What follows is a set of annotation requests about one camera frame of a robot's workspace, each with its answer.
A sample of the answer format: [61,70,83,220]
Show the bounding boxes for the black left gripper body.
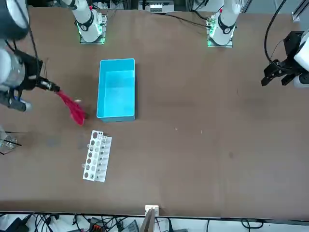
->
[283,30,305,74]

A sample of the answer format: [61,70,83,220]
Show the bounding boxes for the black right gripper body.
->
[14,50,44,91]

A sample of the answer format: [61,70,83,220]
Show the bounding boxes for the pink rag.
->
[55,89,85,126]

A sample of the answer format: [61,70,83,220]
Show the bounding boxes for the blue storage box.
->
[96,58,137,123]

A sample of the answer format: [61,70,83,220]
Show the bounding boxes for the clear acrylic stand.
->
[0,124,23,156]

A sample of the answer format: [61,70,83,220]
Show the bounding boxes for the white test tube rack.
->
[81,130,113,182]

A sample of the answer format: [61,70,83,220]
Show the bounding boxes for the black power adapter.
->
[5,217,30,232]

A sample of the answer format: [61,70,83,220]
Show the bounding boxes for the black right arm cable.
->
[27,24,41,61]

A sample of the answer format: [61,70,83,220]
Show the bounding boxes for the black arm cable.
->
[27,24,41,61]
[264,0,288,64]

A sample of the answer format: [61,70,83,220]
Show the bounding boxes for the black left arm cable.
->
[264,0,288,64]

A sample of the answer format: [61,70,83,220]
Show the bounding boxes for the aluminium profile rail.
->
[291,0,309,23]

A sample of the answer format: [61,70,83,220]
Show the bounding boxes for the black cable on table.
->
[151,12,212,28]

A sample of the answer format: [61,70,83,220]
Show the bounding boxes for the white post bracket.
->
[144,204,160,216]

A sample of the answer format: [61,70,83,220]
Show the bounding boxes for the aluminium camera post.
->
[140,209,157,232]

